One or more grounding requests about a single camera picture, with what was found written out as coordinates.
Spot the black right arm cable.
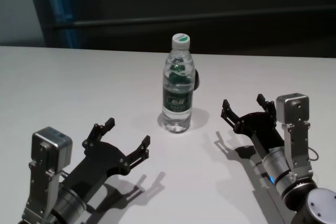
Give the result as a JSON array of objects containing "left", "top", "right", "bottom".
[{"left": 308, "top": 147, "right": 320, "bottom": 162}]

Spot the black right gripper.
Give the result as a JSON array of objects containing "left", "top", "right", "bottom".
[{"left": 220, "top": 94, "right": 286, "bottom": 155}]

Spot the grey handrail bar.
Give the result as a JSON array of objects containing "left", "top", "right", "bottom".
[{"left": 52, "top": 5, "right": 336, "bottom": 29}]

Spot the green YES button black base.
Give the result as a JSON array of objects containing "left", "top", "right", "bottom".
[{"left": 193, "top": 68, "right": 202, "bottom": 91}]

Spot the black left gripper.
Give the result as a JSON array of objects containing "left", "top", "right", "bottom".
[{"left": 62, "top": 117, "right": 151, "bottom": 204}]

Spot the blue glass window strip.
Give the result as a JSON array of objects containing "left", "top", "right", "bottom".
[{"left": 46, "top": 0, "right": 79, "bottom": 49}]

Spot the clear water bottle green label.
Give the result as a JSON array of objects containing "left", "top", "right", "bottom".
[{"left": 162, "top": 33, "right": 195, "bottom": 133}]

